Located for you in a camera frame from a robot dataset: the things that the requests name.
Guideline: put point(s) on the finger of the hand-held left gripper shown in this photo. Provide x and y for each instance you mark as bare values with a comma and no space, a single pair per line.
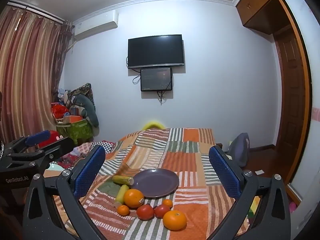
60,148
37,137

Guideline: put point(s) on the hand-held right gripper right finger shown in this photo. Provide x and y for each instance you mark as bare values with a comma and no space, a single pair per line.
225,172

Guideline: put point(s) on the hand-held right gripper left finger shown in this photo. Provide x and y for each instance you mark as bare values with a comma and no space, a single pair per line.
89,171

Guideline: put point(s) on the yellow corn cob piece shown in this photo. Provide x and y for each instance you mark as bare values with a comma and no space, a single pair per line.
122,180

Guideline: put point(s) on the pale green corn cob piece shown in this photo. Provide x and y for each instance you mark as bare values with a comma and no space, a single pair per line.
121,193

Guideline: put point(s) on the small tangerine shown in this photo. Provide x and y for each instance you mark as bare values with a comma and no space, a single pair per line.
123,210
167,203

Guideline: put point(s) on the large orange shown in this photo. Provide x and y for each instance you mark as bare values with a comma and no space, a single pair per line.
175,220
133,198

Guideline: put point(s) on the purple plate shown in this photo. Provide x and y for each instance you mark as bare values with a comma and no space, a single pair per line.
157,182

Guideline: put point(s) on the red tomato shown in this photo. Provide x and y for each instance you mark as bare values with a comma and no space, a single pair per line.
145,212
162,211

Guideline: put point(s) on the red plastic stool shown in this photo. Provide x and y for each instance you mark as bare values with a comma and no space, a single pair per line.
53,136

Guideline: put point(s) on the floral pink cloth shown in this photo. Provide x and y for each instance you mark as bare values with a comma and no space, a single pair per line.
80,150

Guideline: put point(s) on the green storage box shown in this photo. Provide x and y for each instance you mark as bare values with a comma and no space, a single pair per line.
77,131

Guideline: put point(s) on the grey backpack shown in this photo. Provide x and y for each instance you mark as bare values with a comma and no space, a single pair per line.
240,150

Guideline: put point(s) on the checkered cloth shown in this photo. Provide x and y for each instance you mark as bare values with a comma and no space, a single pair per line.
106,146

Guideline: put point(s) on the orange box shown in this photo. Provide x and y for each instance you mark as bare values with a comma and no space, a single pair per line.
73,118

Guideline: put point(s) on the white paper scrap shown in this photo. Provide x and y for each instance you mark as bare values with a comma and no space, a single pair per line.
259,172

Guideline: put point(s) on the red plastic bag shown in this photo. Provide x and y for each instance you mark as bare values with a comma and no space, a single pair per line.
59,110

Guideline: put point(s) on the striped patchwork blanket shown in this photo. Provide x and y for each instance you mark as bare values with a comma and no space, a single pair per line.
190,155

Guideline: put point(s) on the striped pink curtain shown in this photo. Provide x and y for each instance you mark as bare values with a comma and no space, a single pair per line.
30,75

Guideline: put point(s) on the patterned dark cushion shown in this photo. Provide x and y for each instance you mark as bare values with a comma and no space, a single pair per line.
83,90

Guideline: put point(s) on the pink plastic item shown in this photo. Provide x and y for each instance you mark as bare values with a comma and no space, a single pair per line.
292,207

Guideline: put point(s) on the yellow chair back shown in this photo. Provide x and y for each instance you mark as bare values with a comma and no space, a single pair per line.
153,124

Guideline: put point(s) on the brown wooden door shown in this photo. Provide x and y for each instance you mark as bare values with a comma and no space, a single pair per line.
291,100

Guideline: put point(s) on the white air conditioner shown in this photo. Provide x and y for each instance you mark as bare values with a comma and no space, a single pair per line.
96,26

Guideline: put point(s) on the wooden overhead cabinet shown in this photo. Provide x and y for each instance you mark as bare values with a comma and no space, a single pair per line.
260,7

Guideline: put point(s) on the white sliding wardrobe panel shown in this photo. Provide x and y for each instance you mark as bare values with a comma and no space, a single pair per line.
300,17

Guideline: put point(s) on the small black wall monitor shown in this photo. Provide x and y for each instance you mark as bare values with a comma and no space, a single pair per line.
156,79

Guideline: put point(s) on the curtain rail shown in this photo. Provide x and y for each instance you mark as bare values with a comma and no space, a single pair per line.
37,11

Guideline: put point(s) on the wall-mounted black television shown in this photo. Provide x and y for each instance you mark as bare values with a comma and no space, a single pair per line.
156,51

